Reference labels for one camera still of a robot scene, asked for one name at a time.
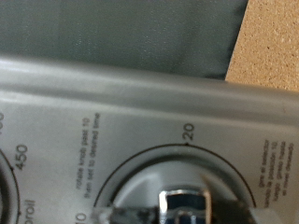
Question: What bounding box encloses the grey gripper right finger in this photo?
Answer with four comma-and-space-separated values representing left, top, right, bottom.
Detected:
201, 175, 272, 224

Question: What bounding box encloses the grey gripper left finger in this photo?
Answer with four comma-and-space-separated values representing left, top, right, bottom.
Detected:
92, 204, 161, 224

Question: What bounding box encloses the silver oven knob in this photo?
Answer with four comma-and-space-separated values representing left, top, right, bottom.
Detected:
0, 148, 21, 224
93, 143, 257, 224

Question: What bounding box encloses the silver toaster oven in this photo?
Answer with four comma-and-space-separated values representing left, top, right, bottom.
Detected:
0, 54, 299, 224

